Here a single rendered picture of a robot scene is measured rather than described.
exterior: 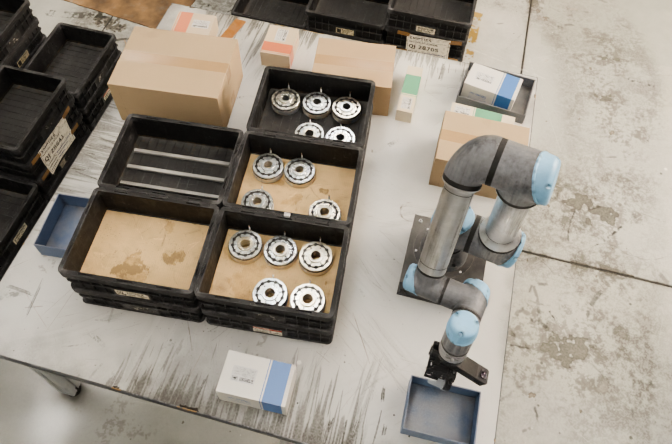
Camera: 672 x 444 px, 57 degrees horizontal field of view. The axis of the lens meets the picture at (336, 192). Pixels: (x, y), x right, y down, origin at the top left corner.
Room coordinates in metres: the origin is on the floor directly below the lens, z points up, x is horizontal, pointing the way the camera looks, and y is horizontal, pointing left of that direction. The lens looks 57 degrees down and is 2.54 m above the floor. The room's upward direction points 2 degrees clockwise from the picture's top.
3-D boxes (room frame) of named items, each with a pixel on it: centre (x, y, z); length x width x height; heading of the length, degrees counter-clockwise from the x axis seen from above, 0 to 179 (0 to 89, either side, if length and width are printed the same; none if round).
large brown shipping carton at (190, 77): (1.61, 0.61, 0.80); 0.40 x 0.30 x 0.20; 83
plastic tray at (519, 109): (1.68, -0.61, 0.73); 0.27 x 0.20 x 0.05; 71
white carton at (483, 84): (1.68, -0.59, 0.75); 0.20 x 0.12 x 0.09; 66
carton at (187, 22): (1.95, 0.61, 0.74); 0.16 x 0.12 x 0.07; 83
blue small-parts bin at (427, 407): (0.44, -0.32, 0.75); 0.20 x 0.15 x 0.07; 79
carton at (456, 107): (1.53, -0.54, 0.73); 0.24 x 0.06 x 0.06; 74
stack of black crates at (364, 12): (2.48, -0.04, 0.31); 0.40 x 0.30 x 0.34; 77
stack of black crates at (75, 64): (2.01, 1.25, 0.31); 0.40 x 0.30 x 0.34; 167
